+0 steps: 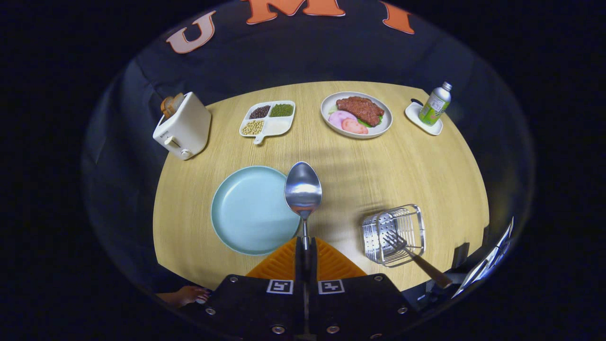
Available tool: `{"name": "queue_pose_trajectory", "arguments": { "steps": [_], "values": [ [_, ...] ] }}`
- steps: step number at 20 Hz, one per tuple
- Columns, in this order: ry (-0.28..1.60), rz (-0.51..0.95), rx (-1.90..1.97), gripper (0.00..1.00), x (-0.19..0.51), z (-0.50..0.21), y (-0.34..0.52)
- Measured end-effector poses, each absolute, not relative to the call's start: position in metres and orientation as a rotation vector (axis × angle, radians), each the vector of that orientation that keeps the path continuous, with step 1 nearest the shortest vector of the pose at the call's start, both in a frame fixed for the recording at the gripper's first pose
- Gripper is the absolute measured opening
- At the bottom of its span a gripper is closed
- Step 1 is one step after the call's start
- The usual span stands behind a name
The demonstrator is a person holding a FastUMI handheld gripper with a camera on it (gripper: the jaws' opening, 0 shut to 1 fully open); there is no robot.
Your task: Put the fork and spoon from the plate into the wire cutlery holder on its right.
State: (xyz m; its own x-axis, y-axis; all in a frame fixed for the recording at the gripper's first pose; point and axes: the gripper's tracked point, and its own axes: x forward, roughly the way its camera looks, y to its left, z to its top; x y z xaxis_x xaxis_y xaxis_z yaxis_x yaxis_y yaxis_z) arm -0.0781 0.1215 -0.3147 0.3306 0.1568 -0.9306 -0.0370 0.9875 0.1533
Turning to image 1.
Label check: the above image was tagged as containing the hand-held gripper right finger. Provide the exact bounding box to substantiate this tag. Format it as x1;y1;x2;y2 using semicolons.
303;237;423;341

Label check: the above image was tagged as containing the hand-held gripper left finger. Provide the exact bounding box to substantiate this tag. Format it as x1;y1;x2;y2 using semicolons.
196;237;303;341

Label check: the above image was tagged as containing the wooden handle metal fork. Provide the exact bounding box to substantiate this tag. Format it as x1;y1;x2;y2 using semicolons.
383;231;454;289

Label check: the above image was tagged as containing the wooden handle metal spoon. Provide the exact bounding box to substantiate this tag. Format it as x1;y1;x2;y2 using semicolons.
284;161;323;259

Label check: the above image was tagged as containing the perforated metal basket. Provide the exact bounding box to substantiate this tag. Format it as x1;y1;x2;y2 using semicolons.
362;204;426;268

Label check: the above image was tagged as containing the light blue plate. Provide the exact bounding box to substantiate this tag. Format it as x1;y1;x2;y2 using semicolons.
211;165;303;256

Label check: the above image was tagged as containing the black table clamp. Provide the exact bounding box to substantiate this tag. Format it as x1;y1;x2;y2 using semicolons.
452;242;470;269

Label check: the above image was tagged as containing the reddish ham slice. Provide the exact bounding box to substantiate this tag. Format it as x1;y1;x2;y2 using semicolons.
341;118;369;135

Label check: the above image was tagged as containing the white divided dish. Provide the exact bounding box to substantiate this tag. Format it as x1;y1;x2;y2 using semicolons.
239;100;296;145

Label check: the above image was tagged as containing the pale pink ham slice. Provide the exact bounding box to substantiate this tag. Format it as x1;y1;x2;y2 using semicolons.
329;110;358;129

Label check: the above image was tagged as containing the white toaster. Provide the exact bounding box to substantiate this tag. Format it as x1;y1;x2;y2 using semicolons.
152;92;212;161

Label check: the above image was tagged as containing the brown steak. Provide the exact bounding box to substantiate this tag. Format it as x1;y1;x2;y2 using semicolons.
336;96;385;127

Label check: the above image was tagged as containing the small white square dish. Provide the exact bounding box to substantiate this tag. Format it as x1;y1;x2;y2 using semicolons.
405;101;444;136

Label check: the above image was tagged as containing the white round dinner plate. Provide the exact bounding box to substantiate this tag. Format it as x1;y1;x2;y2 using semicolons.
321;91;393;139

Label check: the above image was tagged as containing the green label metal bottle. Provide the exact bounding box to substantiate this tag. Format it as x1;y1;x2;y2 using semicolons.
419;81;453;126

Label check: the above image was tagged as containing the brown toast slice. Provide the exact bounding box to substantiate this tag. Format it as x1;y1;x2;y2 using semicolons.
160;93;185;119

